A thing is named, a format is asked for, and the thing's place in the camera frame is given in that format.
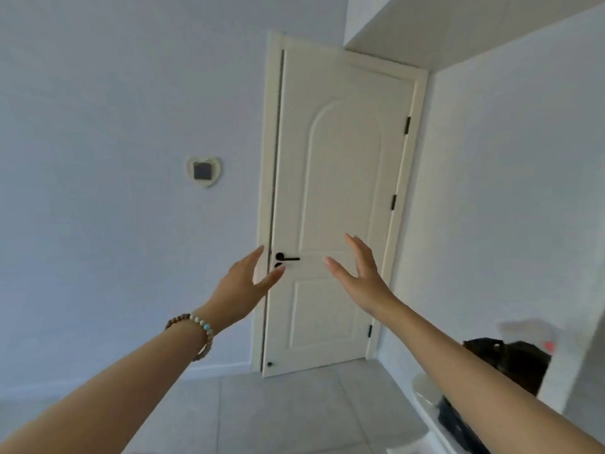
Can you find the person's right thumb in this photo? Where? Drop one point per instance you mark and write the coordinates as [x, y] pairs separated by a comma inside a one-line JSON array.
[[339, 268]]

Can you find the person's left hand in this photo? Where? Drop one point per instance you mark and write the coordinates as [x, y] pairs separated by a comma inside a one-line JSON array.
[[234, 293]]

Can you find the person's left forearm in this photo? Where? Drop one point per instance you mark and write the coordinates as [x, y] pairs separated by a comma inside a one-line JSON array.
[[106, 392]]

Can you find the person's right hand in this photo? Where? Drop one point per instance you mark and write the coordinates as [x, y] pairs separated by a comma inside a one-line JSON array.
[[367, 283]]

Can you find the cream door frame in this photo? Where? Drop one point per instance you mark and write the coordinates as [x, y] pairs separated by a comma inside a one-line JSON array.
[[264, 193]]

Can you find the cream panelled door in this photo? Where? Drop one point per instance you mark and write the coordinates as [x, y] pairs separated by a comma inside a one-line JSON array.
[[333, 207]]

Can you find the black bag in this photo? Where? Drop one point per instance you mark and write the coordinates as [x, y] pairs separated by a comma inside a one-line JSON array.
[[515, 361]]

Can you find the person's left thumb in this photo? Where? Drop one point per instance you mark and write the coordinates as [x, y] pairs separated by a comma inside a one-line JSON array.
[[272, 278]]

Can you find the person's right forearm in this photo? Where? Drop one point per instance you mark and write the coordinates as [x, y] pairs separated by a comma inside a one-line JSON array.
[[477, 378]]

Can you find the heart-shaped wall switch cover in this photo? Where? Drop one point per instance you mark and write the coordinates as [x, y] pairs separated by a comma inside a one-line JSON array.
[[204, 171]]

